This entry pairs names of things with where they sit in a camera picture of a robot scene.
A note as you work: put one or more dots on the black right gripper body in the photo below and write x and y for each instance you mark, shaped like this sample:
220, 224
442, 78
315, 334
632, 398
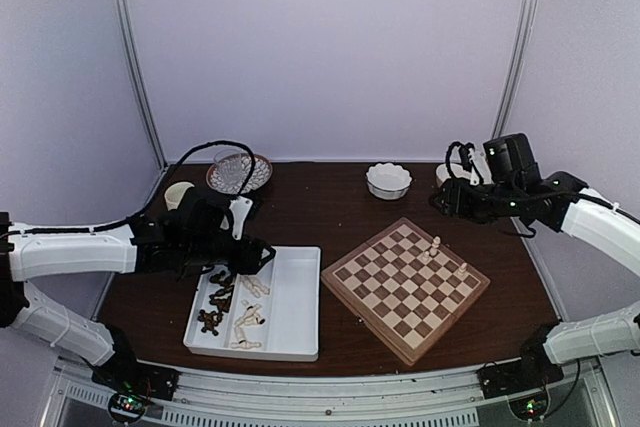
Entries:
502, 202

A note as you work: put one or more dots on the clear drinking glass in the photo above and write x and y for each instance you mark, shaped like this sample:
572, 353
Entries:
229, 168

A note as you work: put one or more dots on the aluminium frame post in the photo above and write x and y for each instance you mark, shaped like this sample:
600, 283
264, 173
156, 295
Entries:
524, 28
137, 82

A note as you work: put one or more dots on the left aluminium frame post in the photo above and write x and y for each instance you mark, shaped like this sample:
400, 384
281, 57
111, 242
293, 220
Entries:
137, 82

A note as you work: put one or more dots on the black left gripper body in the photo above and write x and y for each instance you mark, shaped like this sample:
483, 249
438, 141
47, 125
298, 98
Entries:
202, 250

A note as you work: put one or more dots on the patterned brown plate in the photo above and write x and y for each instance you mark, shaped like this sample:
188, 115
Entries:
257, 171

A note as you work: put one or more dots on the cream round bowl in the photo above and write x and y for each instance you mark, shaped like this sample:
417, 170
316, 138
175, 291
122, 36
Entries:
442, 175

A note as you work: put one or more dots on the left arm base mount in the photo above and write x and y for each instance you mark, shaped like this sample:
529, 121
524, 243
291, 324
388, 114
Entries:
146, 382

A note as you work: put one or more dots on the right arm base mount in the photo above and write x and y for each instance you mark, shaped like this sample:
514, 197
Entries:
497, 380

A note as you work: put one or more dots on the light chess pieces pile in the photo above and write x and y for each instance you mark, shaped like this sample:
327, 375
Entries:
250, 315

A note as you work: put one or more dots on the dark chess pieces pile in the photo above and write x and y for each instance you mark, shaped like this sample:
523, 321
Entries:
220, 301

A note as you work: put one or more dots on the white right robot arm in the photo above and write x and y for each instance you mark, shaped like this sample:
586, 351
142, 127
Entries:
585, 244

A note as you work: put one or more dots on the white scalloped bowl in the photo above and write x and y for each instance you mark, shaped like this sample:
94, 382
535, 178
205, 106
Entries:
388, 181

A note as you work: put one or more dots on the wooden chess board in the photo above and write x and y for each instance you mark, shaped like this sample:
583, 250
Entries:
406, 303

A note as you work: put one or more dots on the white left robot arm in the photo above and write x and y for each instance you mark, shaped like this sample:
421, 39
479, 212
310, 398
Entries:
29, 252

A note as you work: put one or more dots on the right aluminium frame post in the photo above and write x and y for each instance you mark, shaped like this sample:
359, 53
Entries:
524, 28

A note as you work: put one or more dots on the cream ceramic mug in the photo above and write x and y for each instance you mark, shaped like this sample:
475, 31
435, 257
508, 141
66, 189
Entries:
174, 194

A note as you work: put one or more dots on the white plastic tray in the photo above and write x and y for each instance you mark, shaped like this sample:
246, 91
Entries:
272, 316

